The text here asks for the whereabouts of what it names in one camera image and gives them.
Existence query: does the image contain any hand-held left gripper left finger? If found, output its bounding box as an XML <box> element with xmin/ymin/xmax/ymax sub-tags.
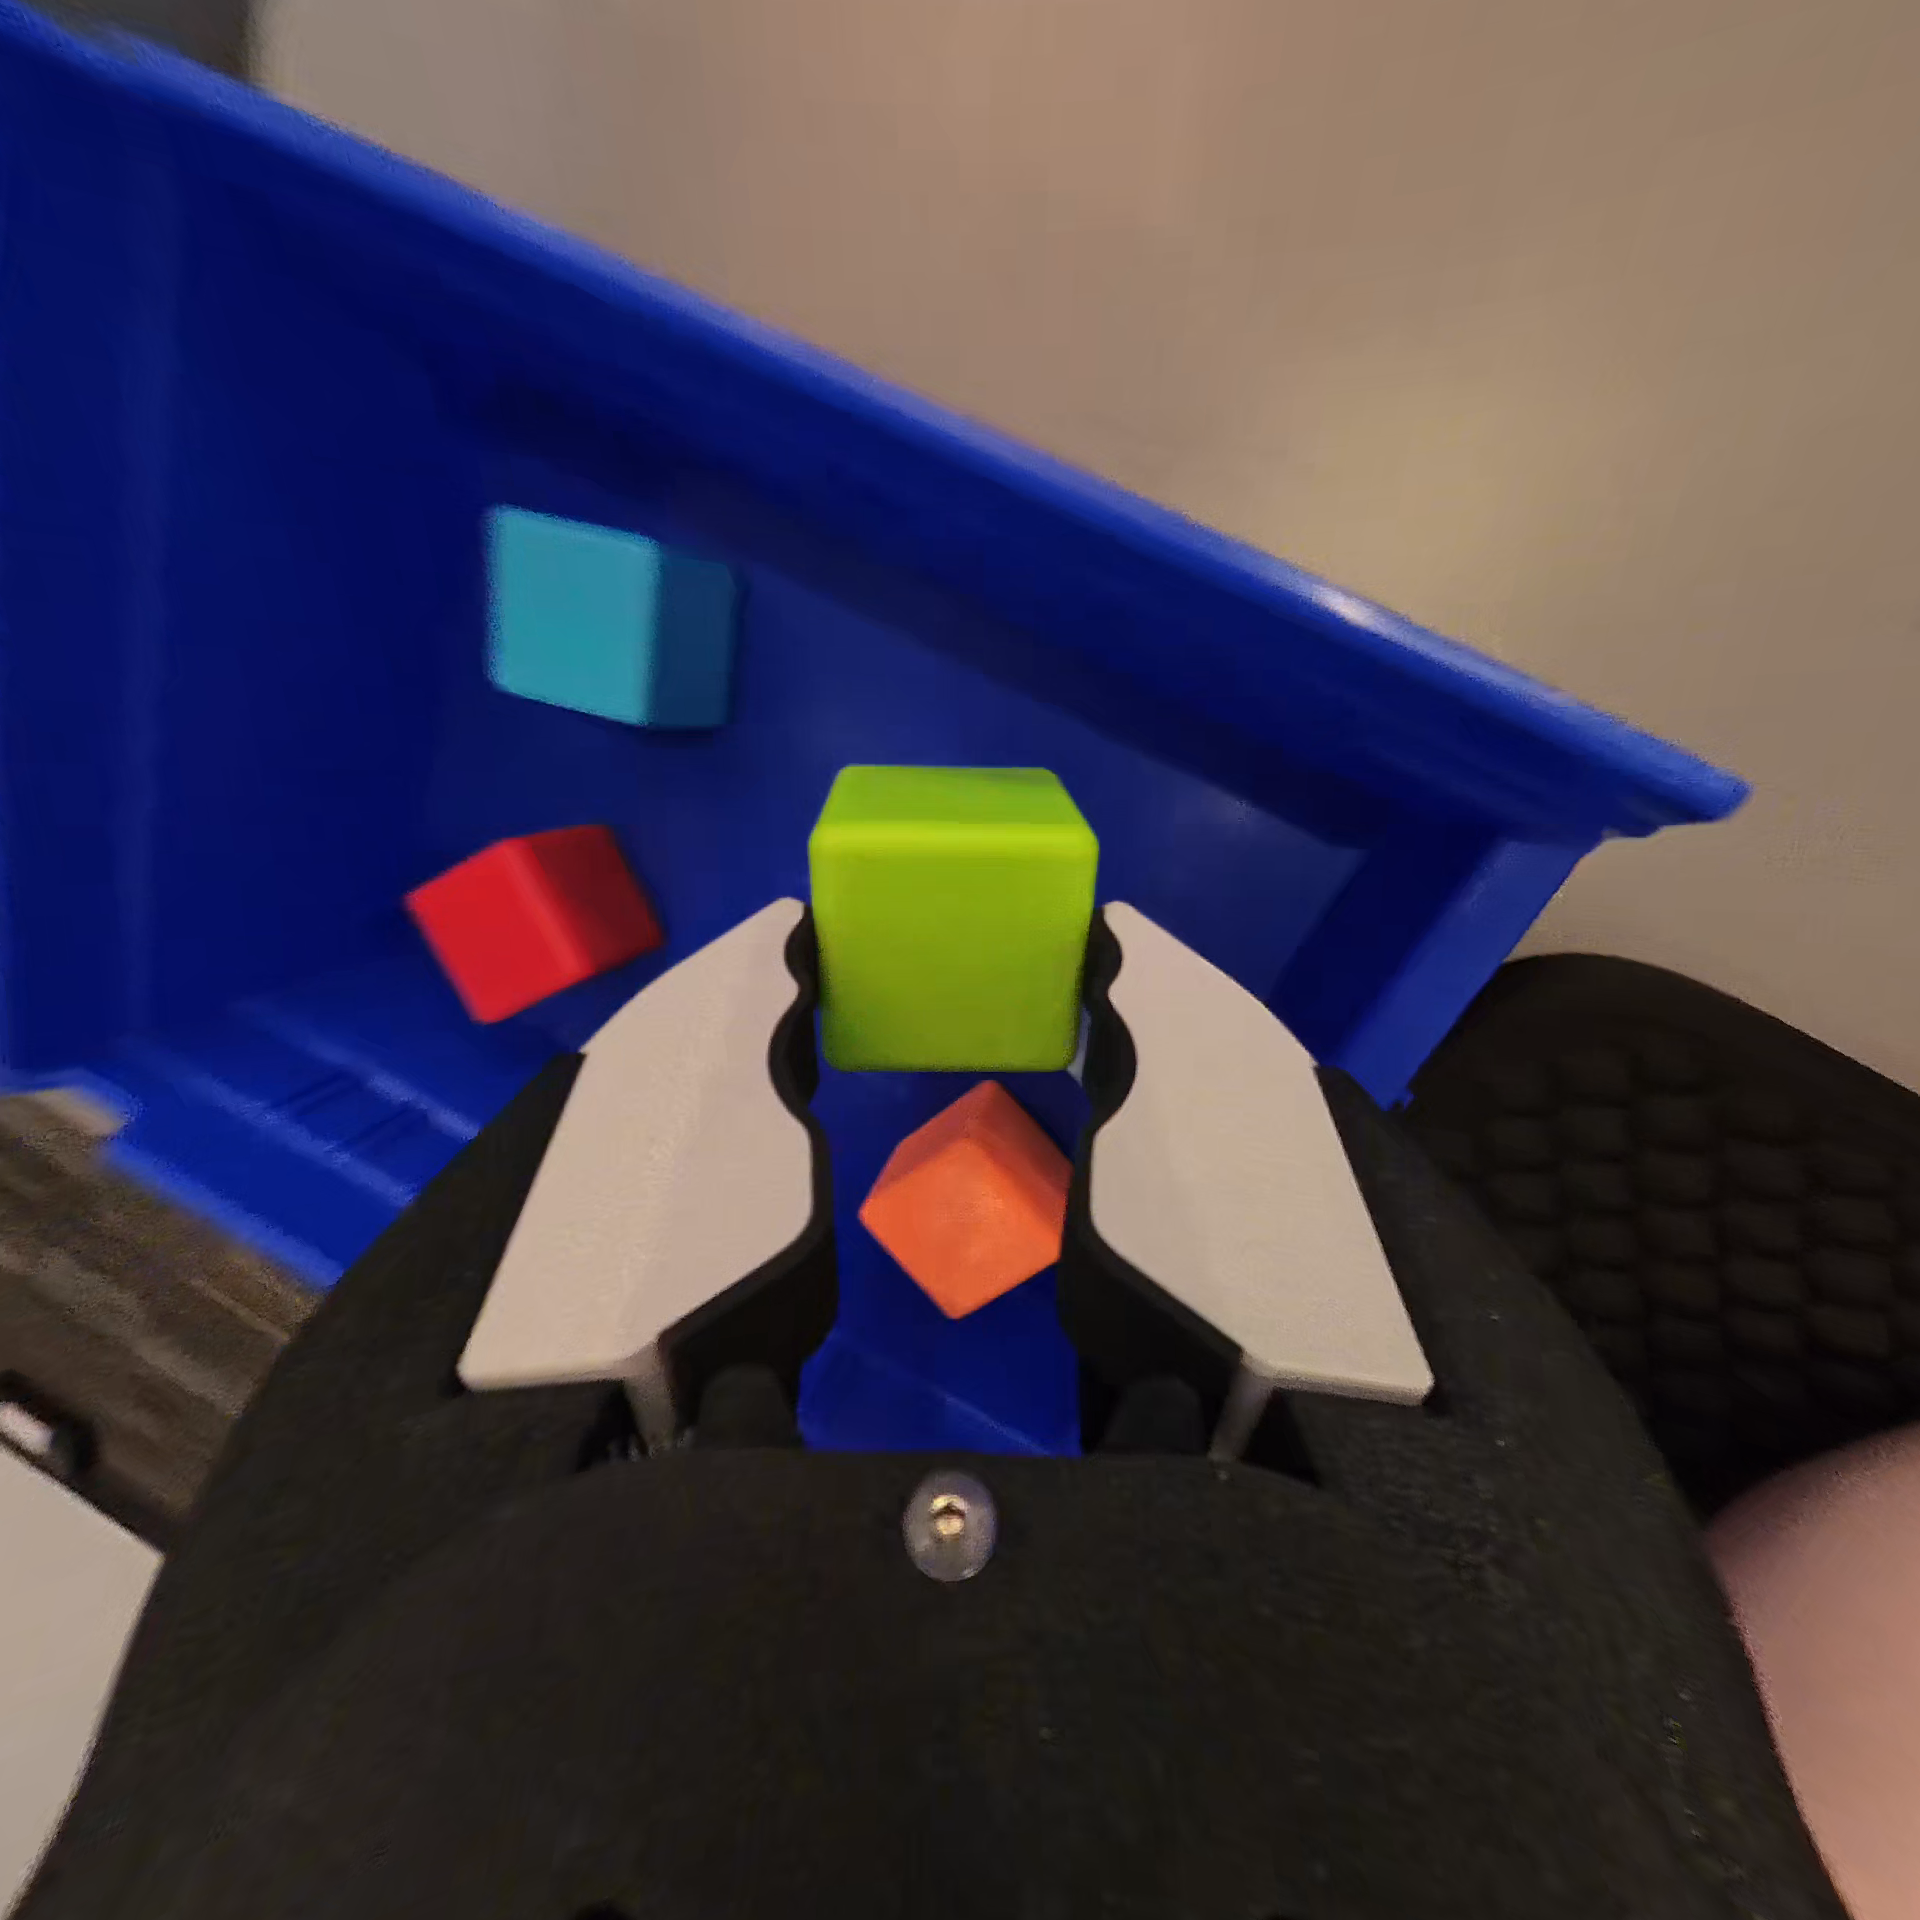
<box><xmin>457</xmin><ymin>896</ymin><xmax>840</xmax><ymax>1441</ymax></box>

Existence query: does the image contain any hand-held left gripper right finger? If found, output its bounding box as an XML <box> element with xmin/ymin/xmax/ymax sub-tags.
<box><xmin>1064</xmin><ymin>901</ymin><xmax>1434</xmax><ymax>1449</ymax></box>

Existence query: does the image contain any orange magnetic cube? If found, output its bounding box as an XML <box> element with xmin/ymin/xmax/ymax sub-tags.
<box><xmin>858</xmin><ymin>1081</ymin><xmax>1076</xmax><ymax>1321</ymax></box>

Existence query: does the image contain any red magnetic cube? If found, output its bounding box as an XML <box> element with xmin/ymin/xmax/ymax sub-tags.
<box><xmin>407</xmin><ymin>825</ymin><xmax>664</xmax><ymax>1027</ymax></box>

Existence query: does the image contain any green magnetic cube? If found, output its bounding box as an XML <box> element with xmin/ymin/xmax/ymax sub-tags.
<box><xmin>807</xmin><ymin>766</ymin><xmax>1098</xmax><ymax>1072</ymax></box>

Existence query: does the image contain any teal magnetic cube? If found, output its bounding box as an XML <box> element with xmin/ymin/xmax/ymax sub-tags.
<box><xmin>484</xmin><ymin>505</ymin><xmax>740</xmax><ymax>730</ymax></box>

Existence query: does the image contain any blue plastic bin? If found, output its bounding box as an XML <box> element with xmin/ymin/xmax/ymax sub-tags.
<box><xmin>0</xmin><ymin>16</ymin><xmax>1751</xmax><ymax>1461</ymax></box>

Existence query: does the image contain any black textured mat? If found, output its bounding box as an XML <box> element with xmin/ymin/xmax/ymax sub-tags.
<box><xmin>1409</xmin><ymin>955</ymin><xmax>1920</xmax><ymax>1517</ymax></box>

